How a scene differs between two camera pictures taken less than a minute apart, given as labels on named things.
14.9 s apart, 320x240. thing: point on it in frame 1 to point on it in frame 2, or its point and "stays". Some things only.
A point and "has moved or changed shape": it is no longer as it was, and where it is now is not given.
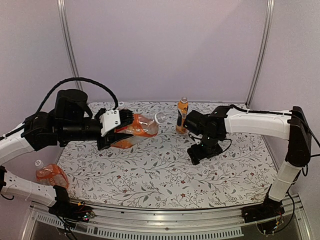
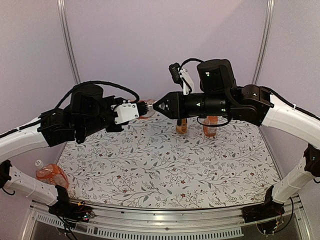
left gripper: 111,138 to 118,129
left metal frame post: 73,61 stays
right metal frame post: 262,53 stays
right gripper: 196,156 to 175,110
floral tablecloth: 157,173 stays
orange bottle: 121,105 has moved or changed shape
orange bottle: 144,125 has moved or changed shape
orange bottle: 51,174 stays
